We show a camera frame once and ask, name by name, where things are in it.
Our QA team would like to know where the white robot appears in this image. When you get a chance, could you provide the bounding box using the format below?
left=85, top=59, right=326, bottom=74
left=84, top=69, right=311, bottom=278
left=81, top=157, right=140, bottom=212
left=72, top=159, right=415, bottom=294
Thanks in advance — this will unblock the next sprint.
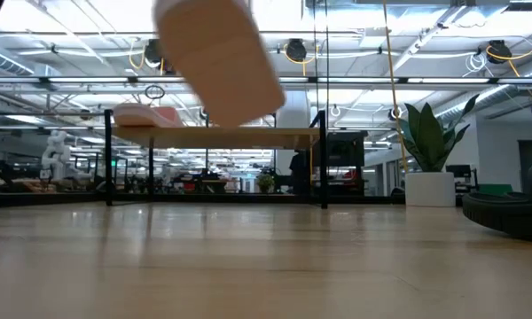
left=41, top=129, right=93, bottom=183

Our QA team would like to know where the small potted plant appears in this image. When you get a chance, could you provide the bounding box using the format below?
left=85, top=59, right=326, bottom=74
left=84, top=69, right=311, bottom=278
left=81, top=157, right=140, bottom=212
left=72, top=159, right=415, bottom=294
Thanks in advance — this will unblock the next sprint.
left=255, top=172, right=277, bottom=195

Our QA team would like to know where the thin black cable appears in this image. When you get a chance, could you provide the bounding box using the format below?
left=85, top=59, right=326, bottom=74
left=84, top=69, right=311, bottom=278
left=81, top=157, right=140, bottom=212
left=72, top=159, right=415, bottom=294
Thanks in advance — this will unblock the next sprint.
left=325, top=0, right=331, bottom=112

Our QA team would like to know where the white plant pot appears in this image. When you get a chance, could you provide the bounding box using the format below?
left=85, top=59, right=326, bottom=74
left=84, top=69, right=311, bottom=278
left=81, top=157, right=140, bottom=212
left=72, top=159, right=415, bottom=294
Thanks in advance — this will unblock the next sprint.
left=404, top=171, right=457, bottom=208

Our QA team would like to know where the person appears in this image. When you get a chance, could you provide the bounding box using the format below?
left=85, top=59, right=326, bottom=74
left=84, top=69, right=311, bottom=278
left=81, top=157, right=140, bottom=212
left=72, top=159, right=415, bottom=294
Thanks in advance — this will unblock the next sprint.
left=289, top=149, right=312, bottom=197

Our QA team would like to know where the green panel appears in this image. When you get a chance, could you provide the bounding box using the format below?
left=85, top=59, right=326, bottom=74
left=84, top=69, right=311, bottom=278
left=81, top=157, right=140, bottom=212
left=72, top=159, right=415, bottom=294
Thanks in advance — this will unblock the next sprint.
left=477, top=183, right=515, bottom=197

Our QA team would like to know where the black aluminium rig frame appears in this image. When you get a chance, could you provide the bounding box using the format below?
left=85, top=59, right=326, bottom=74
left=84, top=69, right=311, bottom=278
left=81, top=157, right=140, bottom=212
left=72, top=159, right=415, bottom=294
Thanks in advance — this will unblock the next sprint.
left=0, top=191, right=404, bottom=210

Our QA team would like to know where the black ceiling cable reel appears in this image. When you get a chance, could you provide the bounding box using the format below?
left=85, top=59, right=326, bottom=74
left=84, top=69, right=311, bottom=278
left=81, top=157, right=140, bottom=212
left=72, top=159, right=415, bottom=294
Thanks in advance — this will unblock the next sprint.
left=486, top=39, right=513, bottom=66
left=285, top=38, right=309, bottom=64
left=142, top=38, right=178, bottom=76

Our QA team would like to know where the wooden shelf with black legs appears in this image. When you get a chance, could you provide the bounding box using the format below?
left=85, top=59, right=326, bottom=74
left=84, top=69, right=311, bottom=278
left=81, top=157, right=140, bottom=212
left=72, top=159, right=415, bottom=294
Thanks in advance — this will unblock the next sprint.
left=103, top=109, right=329, bottom=210

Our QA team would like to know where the yellow cable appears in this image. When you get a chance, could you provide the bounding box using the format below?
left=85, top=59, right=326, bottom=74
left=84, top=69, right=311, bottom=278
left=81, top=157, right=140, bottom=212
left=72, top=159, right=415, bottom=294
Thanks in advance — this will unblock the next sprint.
left=382, top=0, right=410, bottom=174

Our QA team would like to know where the black computer monitor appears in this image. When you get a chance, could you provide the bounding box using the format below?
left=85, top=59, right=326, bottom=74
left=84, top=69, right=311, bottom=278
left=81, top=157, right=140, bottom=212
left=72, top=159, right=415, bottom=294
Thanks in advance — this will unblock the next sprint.
left=445, top=164, right=473, bottom=179

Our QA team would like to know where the green snake plant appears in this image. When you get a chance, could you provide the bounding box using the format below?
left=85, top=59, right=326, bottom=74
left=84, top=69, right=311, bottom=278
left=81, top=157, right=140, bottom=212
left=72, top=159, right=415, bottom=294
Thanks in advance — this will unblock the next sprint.
left=398, top=92, right=481, bottom=174

